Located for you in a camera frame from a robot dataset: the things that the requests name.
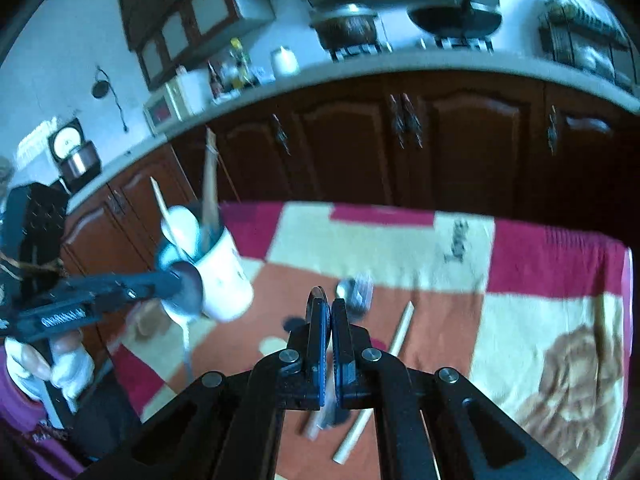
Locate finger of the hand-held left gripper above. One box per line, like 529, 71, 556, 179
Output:
64, 267, 173, 292
82, 277, 187, 313

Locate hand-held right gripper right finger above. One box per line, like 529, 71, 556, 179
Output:
331, 298, 580, 480

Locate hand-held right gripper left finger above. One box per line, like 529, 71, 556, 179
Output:
75, 299, 332, 480

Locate white ceramic spoon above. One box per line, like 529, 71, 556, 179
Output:
161, 205, 201, 261

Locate white cup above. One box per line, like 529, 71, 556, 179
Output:
192, 227, 255, 322

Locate person's left hand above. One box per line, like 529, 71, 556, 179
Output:
5, 332, 97, 403

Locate metal fork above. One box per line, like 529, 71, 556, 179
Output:
352, 276, 375, 311

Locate metal rice cooker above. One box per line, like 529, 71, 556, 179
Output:
59, 140, 103, 193

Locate dial kitchen scale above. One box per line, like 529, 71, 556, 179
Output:
47, 117, 83, 163

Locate brown cabinet door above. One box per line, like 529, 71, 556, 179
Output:
405, 80, 547, 211
292, 87, 403, 206
200, 105, 301, 206
60, 147, 201, 321
544, 85, 640, 241

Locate red and cream printed blanket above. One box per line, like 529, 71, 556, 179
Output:
107, 201, 632, 480

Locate person's dark clothing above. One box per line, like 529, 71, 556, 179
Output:
65, 360, 146, 466

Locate black hanging ladle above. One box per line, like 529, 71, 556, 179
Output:
91, 65, 128, 133

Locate person's purple shirt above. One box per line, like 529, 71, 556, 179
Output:
0, 355, 86, 480

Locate cream microwave oven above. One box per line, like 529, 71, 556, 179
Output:
142, 77, 193, 136

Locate yellow bottle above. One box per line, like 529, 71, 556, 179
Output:
230, 37, 251, 88

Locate white jar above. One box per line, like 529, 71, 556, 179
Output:
270, 46, 301, 78

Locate dark cooking pot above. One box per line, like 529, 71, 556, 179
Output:
309, 4, 381, 51

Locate gas stove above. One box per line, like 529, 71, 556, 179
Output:
327, 35, 496, 63

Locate black wok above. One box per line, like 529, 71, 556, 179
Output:
407, 0, 503, 36

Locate brown wall cabinets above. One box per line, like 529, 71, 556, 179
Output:
117, 0, 276, 91

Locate wire dish rack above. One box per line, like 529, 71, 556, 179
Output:
539, 0, 633, 91

